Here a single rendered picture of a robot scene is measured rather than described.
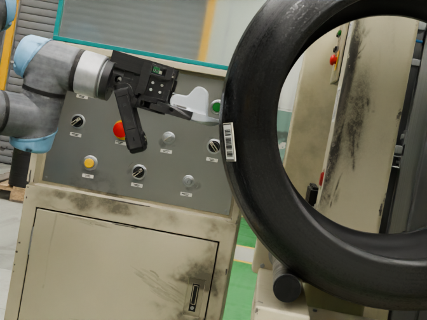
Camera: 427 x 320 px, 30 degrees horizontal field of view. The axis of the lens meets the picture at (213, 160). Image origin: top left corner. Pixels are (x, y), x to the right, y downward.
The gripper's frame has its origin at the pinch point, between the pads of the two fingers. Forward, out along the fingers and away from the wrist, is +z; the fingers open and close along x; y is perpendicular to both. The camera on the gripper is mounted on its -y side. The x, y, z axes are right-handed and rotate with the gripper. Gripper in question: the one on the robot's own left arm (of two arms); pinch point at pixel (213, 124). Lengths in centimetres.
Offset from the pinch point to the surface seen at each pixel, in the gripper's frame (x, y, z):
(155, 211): 64, -26, -12
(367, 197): 28.6, -5.5, 32.3
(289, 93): 934, 59, 17
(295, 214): -12.7, -9.4, 17.0
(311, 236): -12.6, -11.9, 20.3
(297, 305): -2.5, -24.8, 22.3
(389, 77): 28.4, 19.1, 29.3
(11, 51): 946, 7, -365
